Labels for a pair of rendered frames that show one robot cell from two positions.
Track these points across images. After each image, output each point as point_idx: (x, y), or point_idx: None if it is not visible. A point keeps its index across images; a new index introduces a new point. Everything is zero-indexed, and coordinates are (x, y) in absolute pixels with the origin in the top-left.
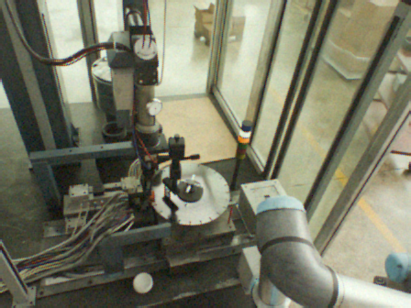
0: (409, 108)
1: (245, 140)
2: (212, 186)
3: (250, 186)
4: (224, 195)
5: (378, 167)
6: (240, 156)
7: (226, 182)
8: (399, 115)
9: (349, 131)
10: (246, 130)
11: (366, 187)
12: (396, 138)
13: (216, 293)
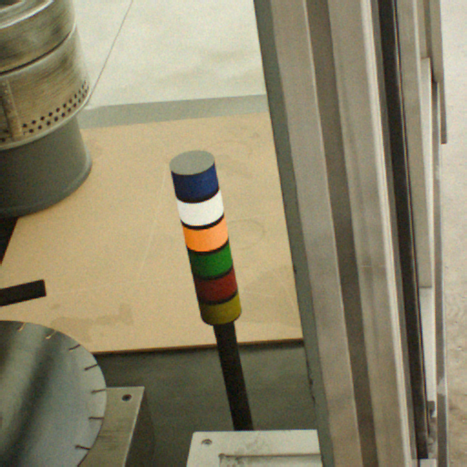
0: (296, 3)
1: (199, 239)
2: (40, 418)
3: (230, 444)
4: (57, 459)
5: (377, 345)
6: (209, 310)
7: (103, 410)
8: (275, 46)
9: (283, 161)
10: (184, 193)
11: (395, 459)
12: (362, 182)
13: None
